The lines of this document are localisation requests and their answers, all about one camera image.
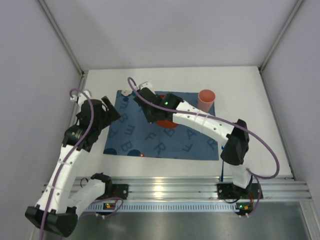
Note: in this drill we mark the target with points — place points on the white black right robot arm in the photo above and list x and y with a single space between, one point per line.
234 144

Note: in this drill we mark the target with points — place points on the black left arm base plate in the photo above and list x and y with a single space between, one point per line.
120 191

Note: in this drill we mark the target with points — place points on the aluminium corner post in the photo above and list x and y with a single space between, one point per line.
60 36
281 34

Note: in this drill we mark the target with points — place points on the right aluminium corner post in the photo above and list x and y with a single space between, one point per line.
281 34

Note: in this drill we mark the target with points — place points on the perforated grey cable duct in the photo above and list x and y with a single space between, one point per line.
148 207

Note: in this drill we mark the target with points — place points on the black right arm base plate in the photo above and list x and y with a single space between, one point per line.
228 191

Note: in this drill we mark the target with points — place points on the blue metal fork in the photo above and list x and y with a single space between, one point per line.
222 162

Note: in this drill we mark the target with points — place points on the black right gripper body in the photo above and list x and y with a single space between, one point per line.
144 99

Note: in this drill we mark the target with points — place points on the pink plastic cup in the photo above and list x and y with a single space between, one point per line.
206 99

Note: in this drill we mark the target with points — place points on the red plastic plate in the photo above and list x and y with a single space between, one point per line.
166 124

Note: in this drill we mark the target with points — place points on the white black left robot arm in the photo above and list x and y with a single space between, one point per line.
57 211

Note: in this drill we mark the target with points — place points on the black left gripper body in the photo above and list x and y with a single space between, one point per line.
110 110

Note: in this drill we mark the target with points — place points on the left aluminium corner post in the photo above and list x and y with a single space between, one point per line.
60 36

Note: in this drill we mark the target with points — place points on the aluminium rail frame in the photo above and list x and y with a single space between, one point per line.
240 95

